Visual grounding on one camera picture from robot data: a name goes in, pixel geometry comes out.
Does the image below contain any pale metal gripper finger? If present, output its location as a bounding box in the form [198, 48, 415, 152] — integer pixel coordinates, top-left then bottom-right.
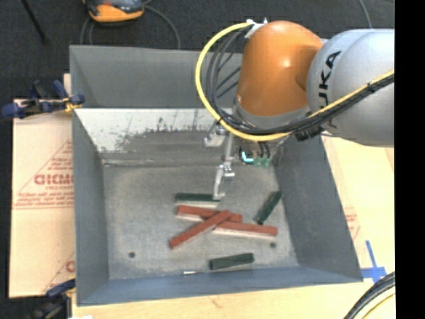
[212, 163, 236, 201]
[203, 122, 230, 148]

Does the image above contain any dark green flat block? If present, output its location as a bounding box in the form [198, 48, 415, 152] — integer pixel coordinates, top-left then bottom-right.
[254, 191, 284, 226]
[209, 253, 256, 271]
[175, 192, 220, 203]

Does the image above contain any red-brown flat block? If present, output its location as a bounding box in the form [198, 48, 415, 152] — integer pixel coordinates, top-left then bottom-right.
[212, 220, 279, 241]
[175, 205, 244, 224]
[169, 210, 233, 250]

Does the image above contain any grey metal bin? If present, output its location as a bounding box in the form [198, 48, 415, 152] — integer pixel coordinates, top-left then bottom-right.
[68, 44, 364, 307]

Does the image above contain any brown cardboard board red print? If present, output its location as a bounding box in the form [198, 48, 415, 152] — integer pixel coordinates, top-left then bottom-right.
[8, 73, 395, 299]

